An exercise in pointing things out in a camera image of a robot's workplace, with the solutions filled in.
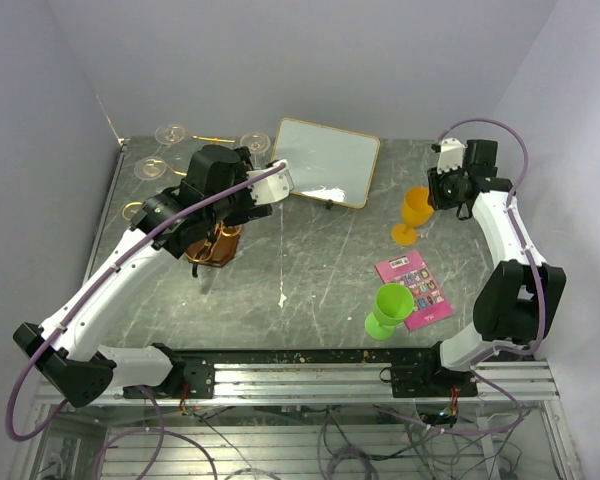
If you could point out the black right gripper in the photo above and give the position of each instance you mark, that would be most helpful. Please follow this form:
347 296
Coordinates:
436 199

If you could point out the orange plastic goblet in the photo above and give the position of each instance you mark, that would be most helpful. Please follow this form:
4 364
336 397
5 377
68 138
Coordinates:
415 212

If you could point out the large clear wine glass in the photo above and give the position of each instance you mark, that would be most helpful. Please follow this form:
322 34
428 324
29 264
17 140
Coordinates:
170 134

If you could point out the small clear wine glass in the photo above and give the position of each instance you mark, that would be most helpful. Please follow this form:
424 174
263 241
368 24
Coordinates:
150 168

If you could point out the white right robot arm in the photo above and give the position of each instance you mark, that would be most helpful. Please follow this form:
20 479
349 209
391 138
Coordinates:
515 309

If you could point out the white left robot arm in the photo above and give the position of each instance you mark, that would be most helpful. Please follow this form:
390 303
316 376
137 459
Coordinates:
220 186

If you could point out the gold framed whiteboard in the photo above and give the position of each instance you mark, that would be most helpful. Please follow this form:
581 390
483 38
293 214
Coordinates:
326 163

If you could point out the pink booklet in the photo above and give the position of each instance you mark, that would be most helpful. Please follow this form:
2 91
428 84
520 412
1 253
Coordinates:
430 302

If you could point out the green plastic goblet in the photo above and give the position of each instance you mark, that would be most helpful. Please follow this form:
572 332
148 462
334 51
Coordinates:
392 305

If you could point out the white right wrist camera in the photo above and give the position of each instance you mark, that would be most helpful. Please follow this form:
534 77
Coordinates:
450 153

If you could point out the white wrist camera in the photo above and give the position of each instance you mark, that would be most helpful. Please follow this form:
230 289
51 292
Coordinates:
275 187
450 153

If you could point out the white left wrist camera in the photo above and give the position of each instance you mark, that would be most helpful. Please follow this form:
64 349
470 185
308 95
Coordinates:
275 187

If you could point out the gold wire wine glass rack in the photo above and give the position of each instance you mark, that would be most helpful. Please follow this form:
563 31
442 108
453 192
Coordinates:
219 247

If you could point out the aluminium rail frame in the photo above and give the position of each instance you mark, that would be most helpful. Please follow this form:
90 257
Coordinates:
312 414

